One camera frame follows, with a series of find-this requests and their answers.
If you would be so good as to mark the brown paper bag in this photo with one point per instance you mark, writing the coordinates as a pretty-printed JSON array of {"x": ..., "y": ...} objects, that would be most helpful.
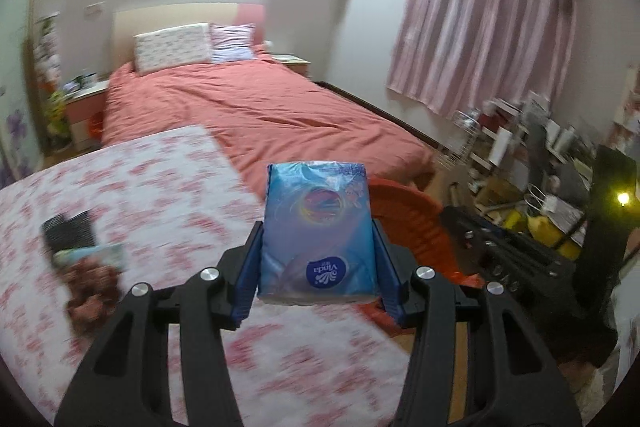
[{"x": 495, "y": 193}]

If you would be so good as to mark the hanging plush toys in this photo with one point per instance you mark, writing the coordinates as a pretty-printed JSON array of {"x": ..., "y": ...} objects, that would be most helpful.
[{"x": 50, "y": 72}]

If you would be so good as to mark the orange plastic stool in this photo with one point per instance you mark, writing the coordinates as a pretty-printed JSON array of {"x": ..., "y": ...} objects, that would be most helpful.
[{"x": 420, "y": 217}]

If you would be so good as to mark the light green sock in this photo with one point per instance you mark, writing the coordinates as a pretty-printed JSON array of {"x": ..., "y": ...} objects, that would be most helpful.
[{"x": 92, "y": 257}]

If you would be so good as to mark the white trolley cart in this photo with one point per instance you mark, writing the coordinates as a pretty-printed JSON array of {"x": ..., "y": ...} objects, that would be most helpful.
[{"x": 500, "y": 142}]

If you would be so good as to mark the yellow bag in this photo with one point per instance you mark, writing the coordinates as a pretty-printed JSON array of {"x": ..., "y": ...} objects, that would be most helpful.
[{"x": 542, "y": 227}]

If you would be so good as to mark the black sock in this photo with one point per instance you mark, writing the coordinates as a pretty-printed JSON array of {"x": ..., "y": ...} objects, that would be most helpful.
[{"x": 67, "y": 229}]

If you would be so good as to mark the floral pillow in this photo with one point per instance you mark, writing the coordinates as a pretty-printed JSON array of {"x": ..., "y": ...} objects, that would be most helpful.
[{"x": 172, "y": 47}]

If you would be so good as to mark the table with floral tablecloth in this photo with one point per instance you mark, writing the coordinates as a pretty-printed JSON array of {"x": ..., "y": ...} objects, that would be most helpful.
[{"x": 175, "y": 187}]

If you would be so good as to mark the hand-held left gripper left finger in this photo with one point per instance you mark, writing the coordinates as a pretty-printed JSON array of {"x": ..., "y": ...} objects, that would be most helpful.
[{"x": 247, "y": 277}]

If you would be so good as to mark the cream and pink headboard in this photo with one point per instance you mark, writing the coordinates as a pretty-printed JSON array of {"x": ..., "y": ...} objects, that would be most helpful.
[{"x": 175, "y": 14}]

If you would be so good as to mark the blue tissue packet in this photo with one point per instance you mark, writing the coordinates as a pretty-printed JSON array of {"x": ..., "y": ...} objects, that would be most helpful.
[{"x": 317, "y": 232}]

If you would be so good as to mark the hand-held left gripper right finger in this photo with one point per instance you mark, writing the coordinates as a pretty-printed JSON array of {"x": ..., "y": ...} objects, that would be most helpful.
[{"x": 390, "y": 282}]

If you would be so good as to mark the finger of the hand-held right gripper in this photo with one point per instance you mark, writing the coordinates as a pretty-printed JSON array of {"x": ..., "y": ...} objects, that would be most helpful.
[{"x": 490, "y": 247}]

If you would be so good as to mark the pink curtain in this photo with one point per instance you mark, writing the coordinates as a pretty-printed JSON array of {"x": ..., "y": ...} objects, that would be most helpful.
[{"x": 480, "y": 17}]

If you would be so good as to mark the pink nightstand with mug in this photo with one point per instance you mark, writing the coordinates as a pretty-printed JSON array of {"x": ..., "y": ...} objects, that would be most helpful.
[{"x": 87, "y": 109}]

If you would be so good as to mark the striped pink pillow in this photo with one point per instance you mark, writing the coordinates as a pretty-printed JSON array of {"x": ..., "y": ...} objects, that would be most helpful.
[{"x": 232, "y": 42}]

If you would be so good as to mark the salmon pink duvet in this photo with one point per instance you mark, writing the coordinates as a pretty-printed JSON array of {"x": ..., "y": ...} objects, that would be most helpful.
[{"x": 260, "y": 112}]

